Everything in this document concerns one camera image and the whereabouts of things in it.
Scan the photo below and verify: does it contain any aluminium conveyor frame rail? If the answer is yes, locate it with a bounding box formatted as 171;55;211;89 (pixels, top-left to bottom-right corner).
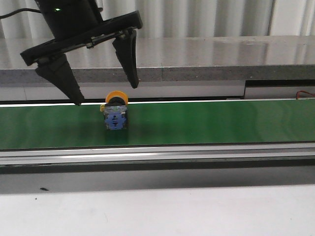
0;143;315;166

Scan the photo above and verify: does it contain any red wire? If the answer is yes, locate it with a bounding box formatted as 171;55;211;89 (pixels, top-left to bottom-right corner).
296;90;315;100

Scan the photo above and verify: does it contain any black cable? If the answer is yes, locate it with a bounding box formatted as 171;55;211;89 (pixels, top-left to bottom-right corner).
0;8;42;20

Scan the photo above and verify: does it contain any yellow push button switch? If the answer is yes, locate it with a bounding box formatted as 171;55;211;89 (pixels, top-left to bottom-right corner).
100;90;128;130

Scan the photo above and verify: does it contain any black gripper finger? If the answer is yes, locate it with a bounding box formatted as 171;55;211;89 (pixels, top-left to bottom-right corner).
35;54;84;106
112;29;139;89

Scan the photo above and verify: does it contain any grey speckled stone counter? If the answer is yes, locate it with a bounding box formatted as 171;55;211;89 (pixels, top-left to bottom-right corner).
0;36;315;87

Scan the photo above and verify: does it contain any green conveyor belt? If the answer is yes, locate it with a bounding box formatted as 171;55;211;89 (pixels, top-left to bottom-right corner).
0;99;315;150

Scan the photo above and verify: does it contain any white corrugated curtain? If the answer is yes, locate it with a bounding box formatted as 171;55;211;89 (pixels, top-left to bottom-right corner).
0;0;315;40

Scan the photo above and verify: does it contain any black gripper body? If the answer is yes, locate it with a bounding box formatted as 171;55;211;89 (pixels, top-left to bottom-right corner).
21;0;143;66

